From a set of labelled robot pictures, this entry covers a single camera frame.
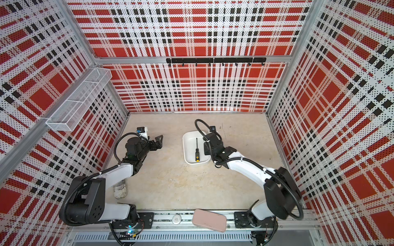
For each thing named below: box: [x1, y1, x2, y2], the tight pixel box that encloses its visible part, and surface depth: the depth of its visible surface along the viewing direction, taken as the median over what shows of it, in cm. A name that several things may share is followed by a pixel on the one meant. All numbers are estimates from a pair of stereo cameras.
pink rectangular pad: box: [191, 208, 227, 233], surface depth 75 cm
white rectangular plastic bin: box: [182, 130, 211, 165], surface depth 102 cm
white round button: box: [172, 214, 182, 225], surface depth 75 cm
